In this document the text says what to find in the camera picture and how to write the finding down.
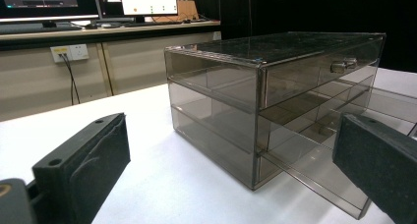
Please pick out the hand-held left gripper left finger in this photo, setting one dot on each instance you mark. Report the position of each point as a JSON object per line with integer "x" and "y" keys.
{"x": 82, "y": 171}

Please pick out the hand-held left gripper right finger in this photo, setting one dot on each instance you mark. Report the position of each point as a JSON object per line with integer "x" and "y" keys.
{"x": 377, "y": 161}

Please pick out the smoky clear acrylic drawer cabinet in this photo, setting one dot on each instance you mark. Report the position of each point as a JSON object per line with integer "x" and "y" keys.
{"x": 213, "y": 119}

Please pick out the clear acrylic drawer with knob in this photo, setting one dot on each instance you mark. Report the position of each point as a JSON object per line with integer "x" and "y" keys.
{"x": 295, "y": 80}

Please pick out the wooden desk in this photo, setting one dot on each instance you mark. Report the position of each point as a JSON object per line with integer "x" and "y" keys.
{"x": 108, "y": 34}

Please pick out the computer mouse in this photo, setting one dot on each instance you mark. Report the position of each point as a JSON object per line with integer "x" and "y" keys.
{"x": 106, "y": 25}

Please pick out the black keyboard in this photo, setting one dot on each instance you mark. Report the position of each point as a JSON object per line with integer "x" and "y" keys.
{"x": 36, "y": 28}

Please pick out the black curtain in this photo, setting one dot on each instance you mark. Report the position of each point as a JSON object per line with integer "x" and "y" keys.
{"x": 311, "y": 11}

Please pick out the dark screen computer monitor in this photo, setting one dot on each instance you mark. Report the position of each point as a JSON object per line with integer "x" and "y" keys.
{"x": 42, "y": 3}

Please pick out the white screen computer monitor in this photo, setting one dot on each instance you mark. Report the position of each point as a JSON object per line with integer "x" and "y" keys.
{"x": 147, "y": 1}

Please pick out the cardboard box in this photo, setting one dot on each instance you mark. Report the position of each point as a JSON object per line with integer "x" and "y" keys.
{"x": 187, "y": 8}

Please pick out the white wall socket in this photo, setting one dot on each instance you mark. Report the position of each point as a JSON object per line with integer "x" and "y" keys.
{"x": 73, "y": 52}

